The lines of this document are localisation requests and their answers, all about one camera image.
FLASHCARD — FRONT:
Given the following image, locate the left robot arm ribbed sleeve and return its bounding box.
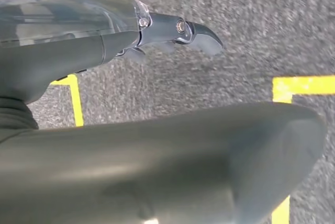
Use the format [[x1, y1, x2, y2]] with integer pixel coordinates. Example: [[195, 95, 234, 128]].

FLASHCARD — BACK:
[[0, 96, 39, 143]]

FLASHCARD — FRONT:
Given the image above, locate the yellow floor tape line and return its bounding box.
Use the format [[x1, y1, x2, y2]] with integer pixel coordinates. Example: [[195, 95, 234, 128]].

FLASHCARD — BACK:
[[271, 75, 335, 224]]

